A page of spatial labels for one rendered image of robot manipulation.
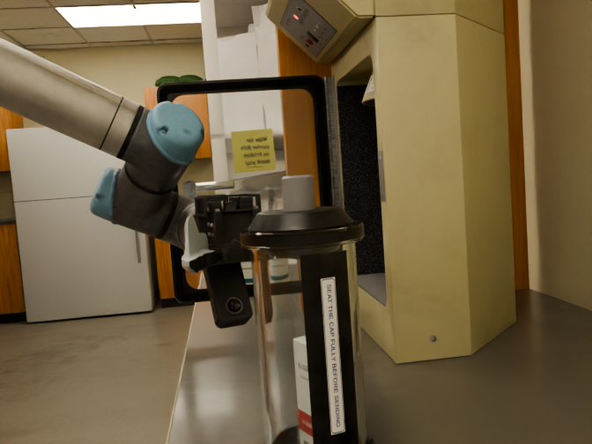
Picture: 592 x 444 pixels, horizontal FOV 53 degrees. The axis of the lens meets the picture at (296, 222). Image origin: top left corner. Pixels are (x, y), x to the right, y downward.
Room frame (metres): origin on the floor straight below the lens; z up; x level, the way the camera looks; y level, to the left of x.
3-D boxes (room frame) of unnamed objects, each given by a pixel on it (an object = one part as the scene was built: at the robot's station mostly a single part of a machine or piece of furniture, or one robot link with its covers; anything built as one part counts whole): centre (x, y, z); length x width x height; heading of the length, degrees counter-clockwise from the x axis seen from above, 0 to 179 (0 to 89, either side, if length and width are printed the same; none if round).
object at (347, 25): (0.95, -0.05, 1.46); 0.32 x 0.12 x 0.10; 7
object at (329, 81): (1.10, -0.08, 1.19); 0.03 x 0.02 x 0.39; 7
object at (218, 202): (0.76, 0.09, 1.15); 0.12 x 0.08 x 0.09; 22
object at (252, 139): (1.09, 0.08, 1.19); 0.30 x 0.01 x 0.40; 97
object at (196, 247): (0.65, 0.11, 1.14); 0.09 x 0.03 x 0.06; 166
